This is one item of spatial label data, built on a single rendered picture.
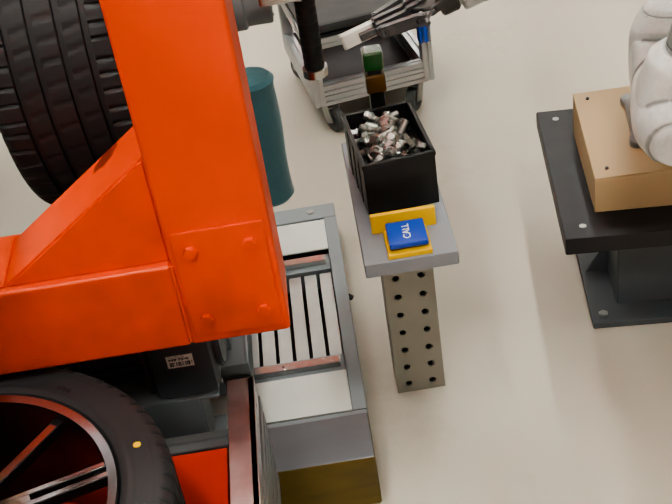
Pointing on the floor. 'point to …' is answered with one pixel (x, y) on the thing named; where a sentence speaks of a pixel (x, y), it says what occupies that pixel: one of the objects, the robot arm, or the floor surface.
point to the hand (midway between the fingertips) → (357, 35)
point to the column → (413, 329)
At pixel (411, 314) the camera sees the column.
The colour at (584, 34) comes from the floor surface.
